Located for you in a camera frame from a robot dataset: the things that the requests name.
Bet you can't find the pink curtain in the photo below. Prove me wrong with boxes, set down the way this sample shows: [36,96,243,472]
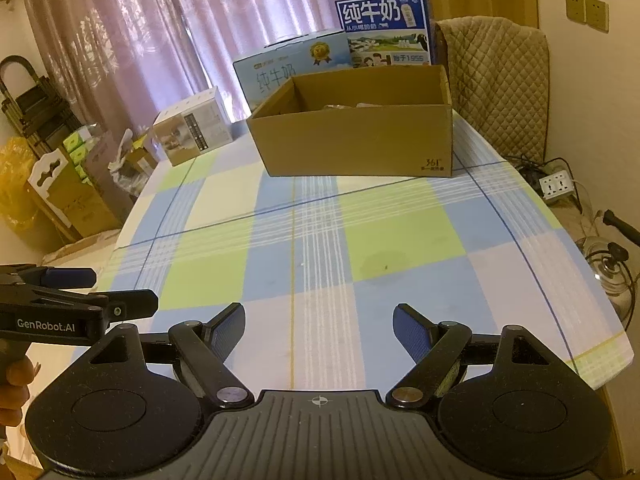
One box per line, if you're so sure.
[24,0,337,133]

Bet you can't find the light blue milk carton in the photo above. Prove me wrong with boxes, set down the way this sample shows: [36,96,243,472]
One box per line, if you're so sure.
[233,29,352,110]

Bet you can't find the brown cardboard boxes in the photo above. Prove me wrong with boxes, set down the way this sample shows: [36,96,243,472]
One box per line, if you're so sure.
[25,132,134,238]

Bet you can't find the double wall socket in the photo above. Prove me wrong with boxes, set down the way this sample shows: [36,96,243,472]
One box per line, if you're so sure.
[565,0,610,34]

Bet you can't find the yellow plastic bag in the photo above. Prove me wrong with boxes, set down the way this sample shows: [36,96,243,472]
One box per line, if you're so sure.
[1,136,62,263]

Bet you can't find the glass kettle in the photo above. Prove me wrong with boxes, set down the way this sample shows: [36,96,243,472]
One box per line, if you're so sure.
[576,209,639,330]

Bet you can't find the brown cardboard box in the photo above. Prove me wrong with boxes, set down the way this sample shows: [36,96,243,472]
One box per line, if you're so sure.
[247,65,452,178]

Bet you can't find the clear plastic bag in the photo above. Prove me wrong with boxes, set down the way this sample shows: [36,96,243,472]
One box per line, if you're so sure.
[322,103,382,110]

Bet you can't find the person left hand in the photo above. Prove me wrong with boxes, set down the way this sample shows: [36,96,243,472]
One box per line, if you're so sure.
[0,356,38,427]

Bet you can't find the quilted beige chair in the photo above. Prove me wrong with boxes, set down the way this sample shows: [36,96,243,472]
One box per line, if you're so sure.
[436,16,550,162]

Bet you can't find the black folding step ladder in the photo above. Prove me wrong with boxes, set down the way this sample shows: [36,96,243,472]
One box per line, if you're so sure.
[1,55,81,158]

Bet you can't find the white beige product box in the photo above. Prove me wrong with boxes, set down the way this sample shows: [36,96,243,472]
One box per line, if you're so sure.
[152,87,232,167]

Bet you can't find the white power strip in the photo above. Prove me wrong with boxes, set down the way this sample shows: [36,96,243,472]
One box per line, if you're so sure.
[539,169,575,203]

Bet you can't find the dark blue milk carton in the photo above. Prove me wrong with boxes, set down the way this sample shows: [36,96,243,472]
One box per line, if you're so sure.
[335,0,436,68]

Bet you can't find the green tissue pack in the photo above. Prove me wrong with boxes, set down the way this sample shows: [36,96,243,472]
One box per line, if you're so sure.
[62,124,102,183]

